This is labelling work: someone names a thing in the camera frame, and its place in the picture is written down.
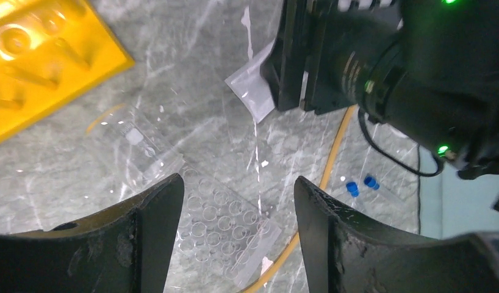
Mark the light teal plastic bin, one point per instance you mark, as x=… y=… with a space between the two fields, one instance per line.
x=450 y=206

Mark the clear glass beaker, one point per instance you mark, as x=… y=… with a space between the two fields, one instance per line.
x=132 y=147

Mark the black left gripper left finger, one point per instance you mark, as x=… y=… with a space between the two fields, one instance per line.
x=124 y=248

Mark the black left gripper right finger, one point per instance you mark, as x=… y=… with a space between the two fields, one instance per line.
x=345 y=250

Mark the clear plastic well plate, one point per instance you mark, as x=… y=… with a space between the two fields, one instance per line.
x=221 y=229

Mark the yellow test tube rack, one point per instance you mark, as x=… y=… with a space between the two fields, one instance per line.
x=50 y=53

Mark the tan rubber tubing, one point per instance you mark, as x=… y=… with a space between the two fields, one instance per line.
x=295 y=239

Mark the white plastic zip bag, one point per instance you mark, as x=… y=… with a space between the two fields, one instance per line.
x=251 y=88

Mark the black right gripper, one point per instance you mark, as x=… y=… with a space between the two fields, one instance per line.
x=430 y=69

